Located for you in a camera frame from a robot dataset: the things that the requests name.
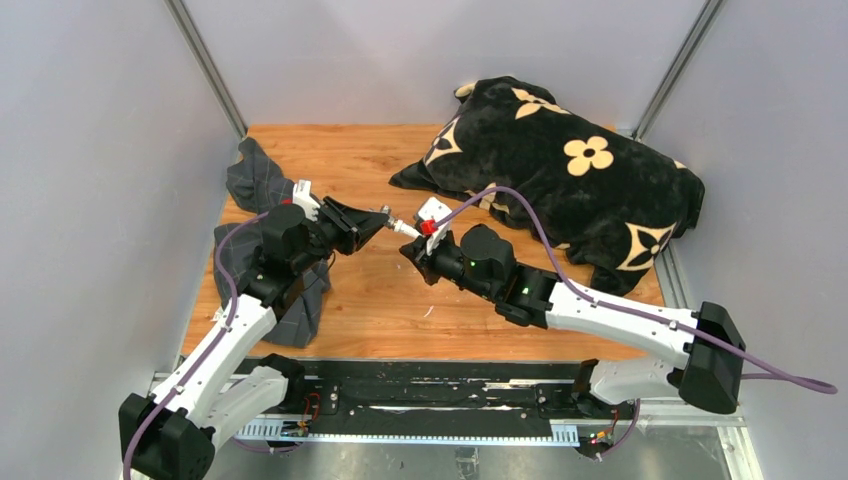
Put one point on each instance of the black floral plush blanket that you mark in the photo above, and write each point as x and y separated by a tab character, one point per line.
604	199

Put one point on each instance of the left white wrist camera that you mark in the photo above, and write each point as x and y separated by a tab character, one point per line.
303	197

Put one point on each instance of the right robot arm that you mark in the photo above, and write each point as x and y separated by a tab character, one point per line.
692	354

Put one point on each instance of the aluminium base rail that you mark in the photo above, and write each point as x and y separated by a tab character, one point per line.
697	356

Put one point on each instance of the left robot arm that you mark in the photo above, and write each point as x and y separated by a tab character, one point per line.
176	430

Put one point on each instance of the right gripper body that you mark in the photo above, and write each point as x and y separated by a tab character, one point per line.
444	263

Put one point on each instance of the left aluminium frame post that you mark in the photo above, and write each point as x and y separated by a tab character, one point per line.
196	44

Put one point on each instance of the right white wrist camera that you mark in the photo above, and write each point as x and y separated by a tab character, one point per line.
430	222

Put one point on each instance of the right aluminium frame post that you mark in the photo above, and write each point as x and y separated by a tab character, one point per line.
695	35

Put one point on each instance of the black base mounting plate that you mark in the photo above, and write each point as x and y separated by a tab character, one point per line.
440	402

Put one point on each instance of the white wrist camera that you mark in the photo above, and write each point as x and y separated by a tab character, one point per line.
430	222
303	197

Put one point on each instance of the metal tee pipe fitting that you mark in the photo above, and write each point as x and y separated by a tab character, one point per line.
385	213

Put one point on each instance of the white plastic water faucet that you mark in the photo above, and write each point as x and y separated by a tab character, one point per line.
401	227

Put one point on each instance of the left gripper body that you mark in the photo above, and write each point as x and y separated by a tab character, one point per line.
327	235

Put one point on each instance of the grey checked cloth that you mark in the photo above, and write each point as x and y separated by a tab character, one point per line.
257	184

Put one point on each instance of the aluminium frame post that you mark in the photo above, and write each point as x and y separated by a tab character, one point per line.
695	35
196	44

